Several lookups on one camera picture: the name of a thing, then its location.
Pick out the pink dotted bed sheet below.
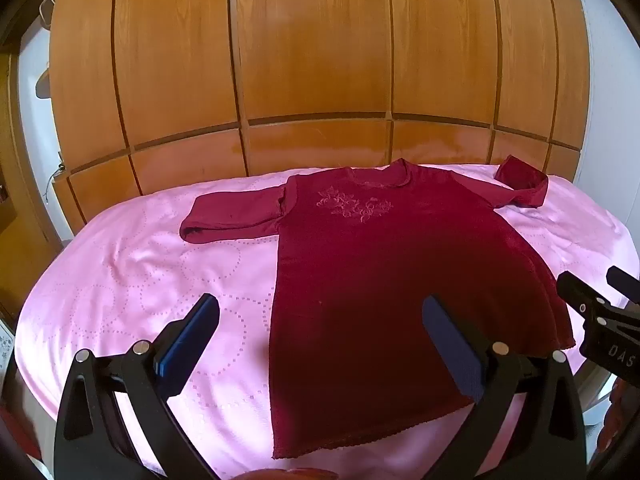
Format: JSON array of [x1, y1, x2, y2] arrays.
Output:
[[15, 162, 633, 480]]

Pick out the wooden door frame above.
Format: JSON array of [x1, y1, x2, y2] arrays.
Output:
[[0, 35, 66, 311]]

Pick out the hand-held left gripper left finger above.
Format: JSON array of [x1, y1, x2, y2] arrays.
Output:
[[52, 293, 221, 480]]

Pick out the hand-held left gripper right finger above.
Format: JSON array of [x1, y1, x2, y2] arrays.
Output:
[[421, 294, 589, 480]]

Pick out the dark red embroidered shirt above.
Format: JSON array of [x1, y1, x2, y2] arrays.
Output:
[[179, 157, 576, 461]]

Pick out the wooden wardrobe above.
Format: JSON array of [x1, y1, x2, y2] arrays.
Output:
[[47, 0, 592, 237]]

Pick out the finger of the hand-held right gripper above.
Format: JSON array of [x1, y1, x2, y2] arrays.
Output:
[[605, 265, 640, 306], [556, 270, 615, 330]]

